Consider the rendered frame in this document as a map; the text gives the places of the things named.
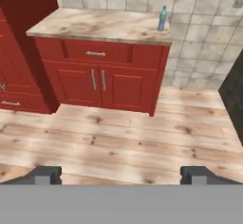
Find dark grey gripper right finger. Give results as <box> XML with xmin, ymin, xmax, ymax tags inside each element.
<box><xmin>179</xmin><ymin>165</ymin><xmax>241</xmax><ymax>186</ymax></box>

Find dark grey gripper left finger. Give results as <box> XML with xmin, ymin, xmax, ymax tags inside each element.
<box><xmin>2</xmin><ymin>165</ymin><xmax>63</xmax><ymax>186</ymax></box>

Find red counter cabinet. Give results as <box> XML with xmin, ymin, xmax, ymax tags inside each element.
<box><xmin>26</xmin><ymin>7</ymin><xmax>174</xmax><ymax>118</ymax></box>

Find dark grey appliance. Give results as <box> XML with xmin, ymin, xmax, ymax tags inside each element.
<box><xmin>217</xmin><ymin>48</ymin><xmax>243</xmax><ymax>146</ymax></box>

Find red cabinet door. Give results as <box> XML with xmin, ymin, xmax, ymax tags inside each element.
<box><xmin>50</xmin><ymin>64</ymin><xmax>103</xmax><ymax>107</ymax></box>
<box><xmin>100</xmin><ymin>67</ymin><xmax>159</xmax><ymax>113</ymax></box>

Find tall red cabinet run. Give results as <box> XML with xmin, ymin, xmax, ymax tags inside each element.
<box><xmin>0</xmin><ymin>0</ymin><xmax>61</xmax><ymax>115</ymax></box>

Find red drawer front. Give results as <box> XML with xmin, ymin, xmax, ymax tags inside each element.
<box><xmin>61</xmin><ymin>39</ymin><xmax>134</xmax><ymax>65</ymax></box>

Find blue drink bottle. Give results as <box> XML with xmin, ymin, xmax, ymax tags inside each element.
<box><xmin>157</xmin><ymin>6</ymin><xmax>168</xmax><ymax>32</ymax></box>

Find silver door handle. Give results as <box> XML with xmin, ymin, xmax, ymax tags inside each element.
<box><xmin>90</xmin><ymin>68</ymin><xmax>98</xmax><ymax>91</ymax></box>
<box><xmin>101</xmin><ymin>69</ymin><xmax>107</xmax><ymax>92</ymax></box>

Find silver drawer handle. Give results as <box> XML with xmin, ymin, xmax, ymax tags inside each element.
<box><xmin>84</xmin><ymin>50</ymin><xmax>106</xmax><ymax>57</ymax></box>

